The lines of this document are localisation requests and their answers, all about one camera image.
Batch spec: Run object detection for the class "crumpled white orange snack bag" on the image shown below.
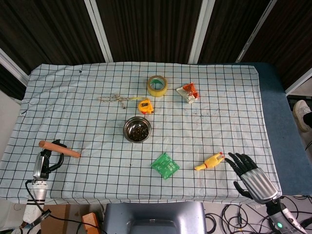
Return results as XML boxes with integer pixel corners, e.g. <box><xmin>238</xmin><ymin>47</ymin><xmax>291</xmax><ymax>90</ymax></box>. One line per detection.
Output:
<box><xmin>175</xmin><ymin>82</ymin><xmax>200</xmax><ymax>105</ymax></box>

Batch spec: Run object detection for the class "yellow tape measure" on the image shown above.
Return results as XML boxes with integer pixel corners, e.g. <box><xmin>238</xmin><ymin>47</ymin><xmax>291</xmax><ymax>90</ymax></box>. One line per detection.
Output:
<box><xmin>137</xmin><ymin>97</ymin><xmax>155</xmax><ymax>115</ymax></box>

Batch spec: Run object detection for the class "yellowish packing tape roll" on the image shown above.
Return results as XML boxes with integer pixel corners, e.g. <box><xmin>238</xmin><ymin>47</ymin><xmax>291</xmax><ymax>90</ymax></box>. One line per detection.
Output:
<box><xmin>147</xmin><ymin>75</ymin><xmax>169</xmax><ymax>98</ymax></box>

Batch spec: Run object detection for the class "green foil packet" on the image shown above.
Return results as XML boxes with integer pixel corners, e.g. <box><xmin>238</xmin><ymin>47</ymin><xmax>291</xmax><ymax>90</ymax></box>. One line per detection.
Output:
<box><xmin>150</xmin><ymin>152</ymin><xmax>180</xmax><ymax>180</ymax></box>

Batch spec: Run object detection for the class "white partition post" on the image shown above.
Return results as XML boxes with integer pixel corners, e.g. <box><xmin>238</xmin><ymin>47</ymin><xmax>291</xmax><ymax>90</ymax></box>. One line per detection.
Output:
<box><xmin>189</xmin><ymin>0</ymin><xmax>215</xmax><ymax>64</ymax></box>
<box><xmin>0</xmin><ymin>47</ymin><xmax>29</xmax><ymax>87</ymax></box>
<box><xmin>235</xmin><ymin>0</ymin><xmax>278</xmax><ymax>63</ymax></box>
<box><xmin>84</xmin><ymin>0</ymin><xmax>114</xmax><ymax>63</ymax></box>
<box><xmin>285</xmin><ymin>73</ymin><xmax>312</xmax><ymax>96</ymax></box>

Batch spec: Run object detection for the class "yellow rubber chicken toy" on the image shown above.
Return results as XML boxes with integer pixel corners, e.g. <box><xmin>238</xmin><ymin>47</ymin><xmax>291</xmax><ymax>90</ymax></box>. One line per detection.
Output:
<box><xmin>194</xmin><ymin>151</ymin><xmax>225</xmax><ymax>171</ymax></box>

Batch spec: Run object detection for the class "white black checkered tablecloth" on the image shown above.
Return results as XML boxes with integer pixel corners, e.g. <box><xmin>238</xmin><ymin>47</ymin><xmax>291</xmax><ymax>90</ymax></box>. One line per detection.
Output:
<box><xmin>0</xmin><ymin>62</ymin><xmax>281</xmax><ymax>204</ymax></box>

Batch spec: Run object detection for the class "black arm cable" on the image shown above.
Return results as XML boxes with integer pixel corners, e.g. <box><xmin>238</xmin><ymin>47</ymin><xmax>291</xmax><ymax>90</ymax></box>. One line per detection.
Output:
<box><xmin>25</xmin><ymin>179</ymin><xmax>82</xmax><ymax>224</ymax></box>

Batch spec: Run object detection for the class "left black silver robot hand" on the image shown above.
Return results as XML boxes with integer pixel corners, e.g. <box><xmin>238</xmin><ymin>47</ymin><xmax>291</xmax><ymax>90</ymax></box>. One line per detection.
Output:
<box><xmin>33</xmin><ymin>139</ymin><xmax>68</xmax><ymax>180</ymax></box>

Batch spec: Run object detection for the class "stainless steel bowl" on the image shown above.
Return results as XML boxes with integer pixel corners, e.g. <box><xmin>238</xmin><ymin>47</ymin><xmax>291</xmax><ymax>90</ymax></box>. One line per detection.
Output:
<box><xmin>122</xmin><ymin>116</ymin><xmax>152</xmax><ymax>143</ymax></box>

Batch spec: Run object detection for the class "white sneaker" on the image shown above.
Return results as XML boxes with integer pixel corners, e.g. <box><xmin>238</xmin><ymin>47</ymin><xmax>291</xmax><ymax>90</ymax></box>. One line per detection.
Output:
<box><xmin>292</xmin><ymin>99</ymin><xmax>312</xmax><ymax>133</ymax></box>

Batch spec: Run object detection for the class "braided beige rope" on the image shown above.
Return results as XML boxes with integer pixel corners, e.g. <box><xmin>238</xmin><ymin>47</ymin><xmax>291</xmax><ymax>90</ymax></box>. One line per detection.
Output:
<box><xmin>97</xmin><ymin>94</ymin><xmax>141</xmax><ymax>109</ymax></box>

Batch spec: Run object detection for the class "grey robot torso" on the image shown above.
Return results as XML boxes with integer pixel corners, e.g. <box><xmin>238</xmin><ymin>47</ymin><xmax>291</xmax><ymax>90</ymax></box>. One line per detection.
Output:
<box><xmin>102</xmin><ymin>201</ymin><xmax>208</xmax><ymax>234</ymax></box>

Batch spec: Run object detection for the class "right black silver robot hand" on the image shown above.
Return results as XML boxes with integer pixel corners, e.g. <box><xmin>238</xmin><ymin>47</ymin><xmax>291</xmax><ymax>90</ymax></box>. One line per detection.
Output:
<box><xmin>224</xmin><ymin>152</ymin><xmax>282</xmax><ymax>204</ymax></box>

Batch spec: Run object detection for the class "orange block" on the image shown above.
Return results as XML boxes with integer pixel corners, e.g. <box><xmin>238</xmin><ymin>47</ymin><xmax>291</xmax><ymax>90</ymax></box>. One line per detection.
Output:
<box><xmin>81</xmin><ymin>212</ymin><xmax>100</xmax><ymax>231</ymax></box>

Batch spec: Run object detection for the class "short wooden stick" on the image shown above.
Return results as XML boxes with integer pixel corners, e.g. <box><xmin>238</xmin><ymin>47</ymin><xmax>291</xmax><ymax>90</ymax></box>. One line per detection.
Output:
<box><xmin>39</xmin><ymin>140</ymin><xmax>81</xmax><ymax>159</ymax></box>

